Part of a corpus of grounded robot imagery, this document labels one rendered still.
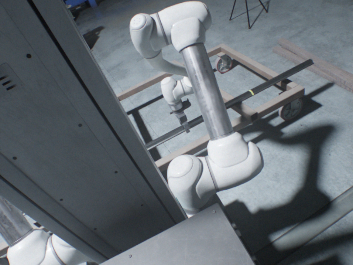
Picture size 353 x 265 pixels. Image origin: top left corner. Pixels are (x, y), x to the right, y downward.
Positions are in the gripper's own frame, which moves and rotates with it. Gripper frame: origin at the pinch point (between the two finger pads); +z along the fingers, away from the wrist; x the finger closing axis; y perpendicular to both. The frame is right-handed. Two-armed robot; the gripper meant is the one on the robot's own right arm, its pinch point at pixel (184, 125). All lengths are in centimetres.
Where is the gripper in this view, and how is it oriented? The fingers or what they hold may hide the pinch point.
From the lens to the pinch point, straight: 169.5
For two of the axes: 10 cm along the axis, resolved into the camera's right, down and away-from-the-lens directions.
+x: 3.8, 5.4, -7.5
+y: -8.8, 4.6, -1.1
